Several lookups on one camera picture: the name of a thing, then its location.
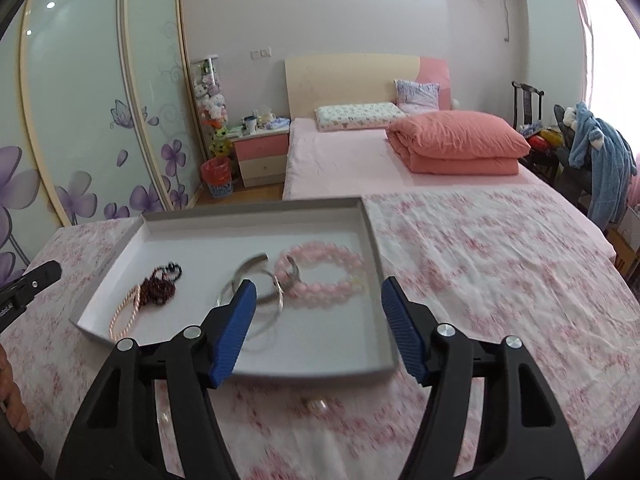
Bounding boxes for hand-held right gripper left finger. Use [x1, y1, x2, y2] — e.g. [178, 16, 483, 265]
[55, 279, 258, 480]

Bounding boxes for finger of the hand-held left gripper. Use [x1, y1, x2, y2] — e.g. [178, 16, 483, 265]
[20, 260, 62, 295]

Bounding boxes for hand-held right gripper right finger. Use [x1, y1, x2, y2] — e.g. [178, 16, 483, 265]
[381, 276, 586, 480]

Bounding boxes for thin silver bangle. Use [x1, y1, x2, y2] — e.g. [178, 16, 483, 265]
[217, 272, 286, 348]

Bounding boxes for wide silver cuff bangle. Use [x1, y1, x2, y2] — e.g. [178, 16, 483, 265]
[232, 253, 302, 306]

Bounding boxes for grey shallow tray box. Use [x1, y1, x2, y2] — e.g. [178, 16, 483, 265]
[68, 196, 401, 378]

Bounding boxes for dark red bead necklace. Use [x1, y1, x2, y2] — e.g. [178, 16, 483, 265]
[137, 260, 185, 306]

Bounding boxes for white pearl bracelet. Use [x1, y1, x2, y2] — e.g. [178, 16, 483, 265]
[109, 280, 143, 341]

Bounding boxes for pink bead bracelet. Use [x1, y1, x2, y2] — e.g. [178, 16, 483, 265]
[274, 241, 368, 311]

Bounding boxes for person's left hand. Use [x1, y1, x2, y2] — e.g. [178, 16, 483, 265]
[0, 345, 31, 431]

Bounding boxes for pink floral cloth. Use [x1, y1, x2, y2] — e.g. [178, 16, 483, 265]
[0, 187, 640, 480]

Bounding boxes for red waste bin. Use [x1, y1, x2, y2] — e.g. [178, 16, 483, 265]
[201, 156, 234, 200]

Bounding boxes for floral glass sliding wardrobe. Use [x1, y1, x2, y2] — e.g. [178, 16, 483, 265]
[0, 0, 208, 281]

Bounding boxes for pink bed mattress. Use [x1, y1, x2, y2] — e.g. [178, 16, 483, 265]
[282, 110, 606, 241]

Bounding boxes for pink nightstand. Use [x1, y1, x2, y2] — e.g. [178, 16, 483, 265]
[227, 127, 291, 189]

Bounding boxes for folded salmon quilt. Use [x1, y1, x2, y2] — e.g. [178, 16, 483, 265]
[385, 111, 532, 176]

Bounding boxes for white printed pillow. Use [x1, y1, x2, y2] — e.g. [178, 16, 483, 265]
[315, 102, 408, 133]

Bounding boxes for grey office chair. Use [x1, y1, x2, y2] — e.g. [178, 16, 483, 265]
[552, 105, 593, 211]

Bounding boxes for brown paper bag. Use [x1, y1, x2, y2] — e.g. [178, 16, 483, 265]
[607, 225, 640, 271]

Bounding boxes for purple floral pillow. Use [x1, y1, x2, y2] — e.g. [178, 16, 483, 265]
[394, 79, 441, 115]

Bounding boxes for clear tube of plush toys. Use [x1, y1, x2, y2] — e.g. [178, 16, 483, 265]
[190, 55, 233, 161]

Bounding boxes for colourful toys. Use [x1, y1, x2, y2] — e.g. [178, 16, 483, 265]
[522, 127, 566, 151]

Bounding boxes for cream and pink headboard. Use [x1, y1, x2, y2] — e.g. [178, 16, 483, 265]
[284, 52, 452, 120]

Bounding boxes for blue fleece robe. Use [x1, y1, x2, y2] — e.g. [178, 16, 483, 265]
[568, 101, 638, 228]

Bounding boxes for dark wooden chair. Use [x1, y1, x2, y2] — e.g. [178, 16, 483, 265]
[511, 81, 561, 181]

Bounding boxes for air conditioner pipe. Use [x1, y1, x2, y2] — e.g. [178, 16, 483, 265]
[500, 0, 526, 43]

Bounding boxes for pink curtain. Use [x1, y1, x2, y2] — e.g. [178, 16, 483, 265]
[567, 0, 640, 211]

